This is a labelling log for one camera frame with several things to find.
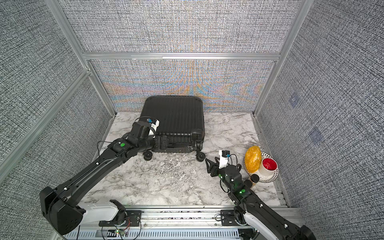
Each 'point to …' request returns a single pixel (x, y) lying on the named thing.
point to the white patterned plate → (264, 179)
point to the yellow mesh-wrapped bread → (252, 158)
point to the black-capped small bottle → (254, 178)
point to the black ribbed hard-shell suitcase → (181, 119)
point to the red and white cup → (267, 166)
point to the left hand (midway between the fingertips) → (165, 137)
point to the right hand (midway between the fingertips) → (210, 155)
